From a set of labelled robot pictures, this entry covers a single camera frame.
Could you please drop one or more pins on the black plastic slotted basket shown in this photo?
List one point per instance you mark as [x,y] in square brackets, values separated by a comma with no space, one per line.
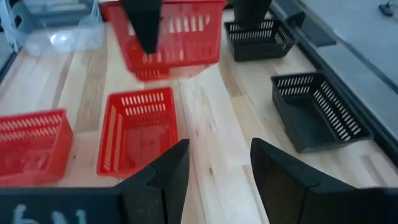
[298,130]
[258,46]

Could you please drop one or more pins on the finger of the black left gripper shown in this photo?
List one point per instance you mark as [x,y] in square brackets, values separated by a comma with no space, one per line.
[144,25]

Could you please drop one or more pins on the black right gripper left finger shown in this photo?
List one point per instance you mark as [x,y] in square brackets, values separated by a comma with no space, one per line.
[155,199]

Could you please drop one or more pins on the clear plastic storage container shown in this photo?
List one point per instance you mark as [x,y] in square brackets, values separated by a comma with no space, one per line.
[62,40]

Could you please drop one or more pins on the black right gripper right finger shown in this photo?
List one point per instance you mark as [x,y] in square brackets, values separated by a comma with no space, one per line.
[286,193]

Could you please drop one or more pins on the small black floor object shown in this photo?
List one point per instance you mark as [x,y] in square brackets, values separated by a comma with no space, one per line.
[386,9]

